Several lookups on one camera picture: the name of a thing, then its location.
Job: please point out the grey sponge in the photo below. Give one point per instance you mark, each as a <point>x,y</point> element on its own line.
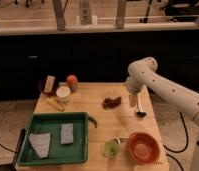
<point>40,143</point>

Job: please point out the blue-grey sponge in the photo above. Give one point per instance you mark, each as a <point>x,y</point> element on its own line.
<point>67,136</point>

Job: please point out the dark red grape bunch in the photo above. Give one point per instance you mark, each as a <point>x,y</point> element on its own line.
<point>110,103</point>

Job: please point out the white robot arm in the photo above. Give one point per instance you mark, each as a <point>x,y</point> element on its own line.
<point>143,73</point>

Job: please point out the white cup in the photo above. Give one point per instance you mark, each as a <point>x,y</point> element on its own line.
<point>63,93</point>

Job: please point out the left wooden post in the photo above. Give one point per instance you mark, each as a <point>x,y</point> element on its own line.
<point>59,14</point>

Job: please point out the green plastic tray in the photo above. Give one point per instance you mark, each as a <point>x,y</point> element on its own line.
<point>77,152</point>

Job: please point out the orange bowl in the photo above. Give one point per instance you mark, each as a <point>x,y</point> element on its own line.
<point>143,148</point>

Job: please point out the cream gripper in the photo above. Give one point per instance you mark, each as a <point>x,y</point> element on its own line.
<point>133,100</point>

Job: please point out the wooden post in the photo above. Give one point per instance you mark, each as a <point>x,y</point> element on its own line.
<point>120,17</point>
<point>59,14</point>

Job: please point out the green measuring cup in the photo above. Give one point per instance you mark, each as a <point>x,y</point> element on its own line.
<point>110,149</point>

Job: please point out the black and white spoon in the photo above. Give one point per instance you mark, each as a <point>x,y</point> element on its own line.
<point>140,111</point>

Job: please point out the green chili pepper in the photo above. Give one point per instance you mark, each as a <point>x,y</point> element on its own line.
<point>93,121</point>

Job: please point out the right wooden post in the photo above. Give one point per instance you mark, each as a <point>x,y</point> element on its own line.
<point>120,17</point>

